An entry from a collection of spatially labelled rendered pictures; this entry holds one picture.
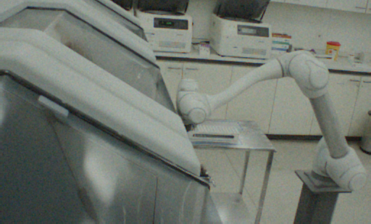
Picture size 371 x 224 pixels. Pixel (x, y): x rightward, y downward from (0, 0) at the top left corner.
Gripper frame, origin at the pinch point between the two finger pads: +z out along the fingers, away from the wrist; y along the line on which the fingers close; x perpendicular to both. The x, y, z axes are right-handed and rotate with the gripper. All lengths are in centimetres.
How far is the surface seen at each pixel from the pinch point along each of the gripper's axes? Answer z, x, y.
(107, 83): -70, -38, 108
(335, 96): 29, 213, -224
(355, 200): 85, 179, -95
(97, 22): -71, -42, 37
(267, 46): -20, 122, -225
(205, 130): -3.8, 18.8, -31.2
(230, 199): 57, 49, -54
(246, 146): 2.4, 42.5, -24.4
